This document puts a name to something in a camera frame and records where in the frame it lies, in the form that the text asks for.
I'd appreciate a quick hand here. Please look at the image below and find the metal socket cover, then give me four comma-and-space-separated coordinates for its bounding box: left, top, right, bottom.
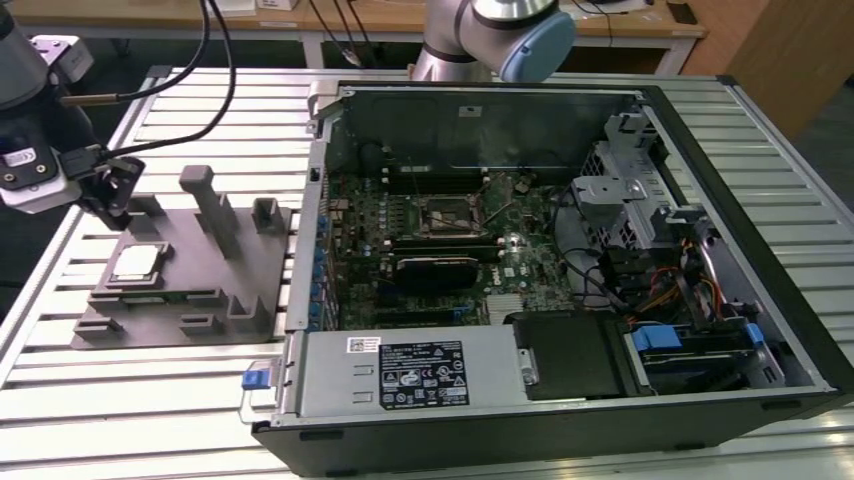
409, 167, 493, 200

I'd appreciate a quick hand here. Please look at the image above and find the grey parts rack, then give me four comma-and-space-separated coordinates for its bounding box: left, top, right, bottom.
70, 164, 299, 349

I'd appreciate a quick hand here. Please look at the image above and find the CPU socket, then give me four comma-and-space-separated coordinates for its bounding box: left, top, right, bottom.
414, 195, 486, 240

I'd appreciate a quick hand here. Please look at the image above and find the wooden cabinet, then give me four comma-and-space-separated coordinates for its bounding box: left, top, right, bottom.
681, 0, 854, 141

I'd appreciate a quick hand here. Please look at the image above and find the grey power supply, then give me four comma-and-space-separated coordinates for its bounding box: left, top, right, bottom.
292, 327, 535, 419

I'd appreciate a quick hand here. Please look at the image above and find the green motherboard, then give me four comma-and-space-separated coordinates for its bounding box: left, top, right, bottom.
318, 167, 602, 331

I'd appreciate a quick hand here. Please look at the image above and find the black hard disk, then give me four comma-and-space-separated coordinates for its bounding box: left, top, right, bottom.
639, 349, 759, 396

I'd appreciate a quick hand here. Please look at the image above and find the black graphics card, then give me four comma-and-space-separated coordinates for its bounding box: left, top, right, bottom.
393, 255, 479, 292

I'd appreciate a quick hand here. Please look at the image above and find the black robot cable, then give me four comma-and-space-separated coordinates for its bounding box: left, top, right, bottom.
96, 0, 240, 154
112, 0, 227, 101

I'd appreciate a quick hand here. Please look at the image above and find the boxy white wrist camera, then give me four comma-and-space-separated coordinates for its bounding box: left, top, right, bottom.
30, 33, 96, 82

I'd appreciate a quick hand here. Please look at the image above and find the blue disk carrier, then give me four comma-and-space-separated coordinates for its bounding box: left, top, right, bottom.
631, 323, 683, 357

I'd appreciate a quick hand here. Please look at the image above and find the silver drive cage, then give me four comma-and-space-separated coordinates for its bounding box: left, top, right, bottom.
570, 112, 675, 251

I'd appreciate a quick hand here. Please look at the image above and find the slim white wrist camera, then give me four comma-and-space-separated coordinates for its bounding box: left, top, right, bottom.
0, 146, 72, 215

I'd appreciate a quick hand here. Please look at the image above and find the copper cable plug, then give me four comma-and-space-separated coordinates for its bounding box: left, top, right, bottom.
58, 93, 120, 107

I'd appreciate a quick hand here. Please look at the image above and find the black plastic shroud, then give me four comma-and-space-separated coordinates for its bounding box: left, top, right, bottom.
510, 309, 646, 401

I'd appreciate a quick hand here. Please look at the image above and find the silver chipset heatsink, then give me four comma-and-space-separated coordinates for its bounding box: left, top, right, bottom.
489, 293, 529, 327

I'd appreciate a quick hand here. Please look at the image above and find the wooden desk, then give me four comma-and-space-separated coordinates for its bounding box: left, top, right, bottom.
12, 0, 709, 76

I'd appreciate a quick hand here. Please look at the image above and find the grey case handle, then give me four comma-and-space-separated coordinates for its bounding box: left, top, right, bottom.
306, 81, 343, 136

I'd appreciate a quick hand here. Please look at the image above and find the silver CPU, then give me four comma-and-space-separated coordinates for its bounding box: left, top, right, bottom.
108, 243, 174, 287

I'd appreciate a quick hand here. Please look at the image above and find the black PC case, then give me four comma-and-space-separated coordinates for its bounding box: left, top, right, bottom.
250, 79, 854, 480

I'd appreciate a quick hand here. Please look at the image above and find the black RAM slot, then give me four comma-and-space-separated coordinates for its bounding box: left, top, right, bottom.
385, 173, 487, 182
383, 167, 487, 176
394, 247, 503, 262
391, 236, 502, 250

